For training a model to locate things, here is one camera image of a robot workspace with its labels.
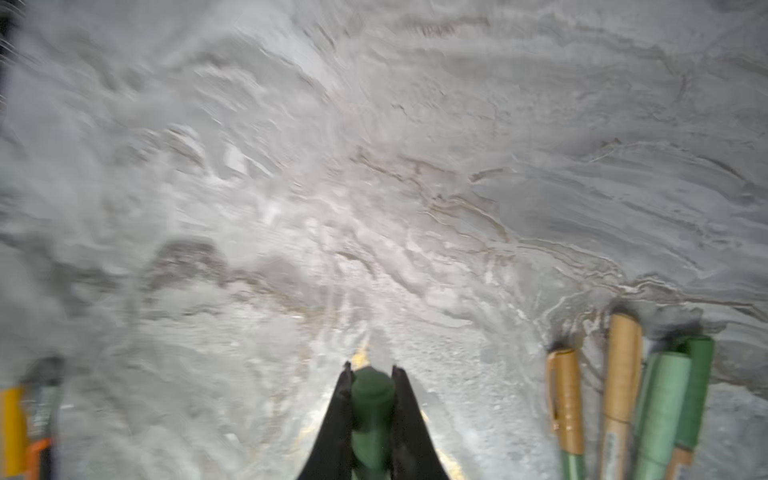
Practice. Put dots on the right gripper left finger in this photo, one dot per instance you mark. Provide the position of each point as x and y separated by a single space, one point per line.
331 457

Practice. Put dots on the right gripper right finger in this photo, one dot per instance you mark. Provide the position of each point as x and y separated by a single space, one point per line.
413 456

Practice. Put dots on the light green pen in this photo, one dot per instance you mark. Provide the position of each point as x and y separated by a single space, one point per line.
660 403

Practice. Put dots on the yellow small block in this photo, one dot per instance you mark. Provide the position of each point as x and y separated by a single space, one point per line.
13 434

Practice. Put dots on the orange utility knife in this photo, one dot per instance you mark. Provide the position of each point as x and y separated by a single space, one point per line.
42 394

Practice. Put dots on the green pen cap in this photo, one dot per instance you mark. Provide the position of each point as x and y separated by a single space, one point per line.
372 400

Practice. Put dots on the tan pen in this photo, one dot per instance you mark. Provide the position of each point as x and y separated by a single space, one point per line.
621 385

